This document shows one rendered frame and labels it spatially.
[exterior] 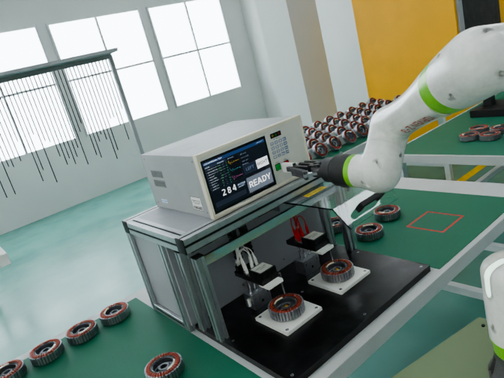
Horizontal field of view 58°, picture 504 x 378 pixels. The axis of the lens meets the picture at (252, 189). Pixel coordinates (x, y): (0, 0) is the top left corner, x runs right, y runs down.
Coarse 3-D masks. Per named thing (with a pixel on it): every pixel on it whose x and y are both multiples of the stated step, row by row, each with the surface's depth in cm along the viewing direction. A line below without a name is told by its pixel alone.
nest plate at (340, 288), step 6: (360, 270) 154; (366, 270) 153; (318, 276) 157; (354, 276) 151; (360, 276) 150; (312, 282) 154; (318, 282) 153; (324, 282) 152; (342, 282) 149; (348, 282) 148; (354, 282) 148; (324, 288) 150; (330, 288) 148; (336, 288) 147; (342, 288) 146; (348, 288) 146; (342, 294) 144
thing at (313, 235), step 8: (312, 232) 158; (320, 232) 157; (288, 240) 163; (296, 240) 161; (304, 240) 156; (312, 240) 153; (320, 240) 154; (328, 240) 156; (304, 248) 157; (312, 248) 154; (320, 248) 154; (328, 248) 153
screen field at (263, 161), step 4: (264, 156) 147; (256, 160) 145; (260, 160) 146; (264, 160) 147; (248, 164) 143; (252, 164) 144; (256, 164) 145; (260, 164) 146; (264, 164) 147; (244, 168) 143; (248, 168) 143; (252, 168) 144; (256, 168) 145; (244, 172) 143; (248, 172) 144
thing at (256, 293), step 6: (252, 288) 152; (258, 288) 151; (264, 288) 150; (246, 294) 149; (252, 294) 148; (258, 294) 149; (264, 294) 150; (270, 294) 152; (246, 300) 151; (252, 300) 148; (258, 300) 149; (264, 300) 150; (270, 300) 152; (252, 306) 149; (258, 306) 149
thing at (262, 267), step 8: (248, 264) 153; (264, 264) 145; (240, 272) 149; (256, 272) 141; (264, 272) 140; (272, 272) 142; (248, 280) 145; (256, 280) 141; (264, 280) 140; (272, 280) 141; (280, 280) 141; (248, 288) 149; (256, 288) 151
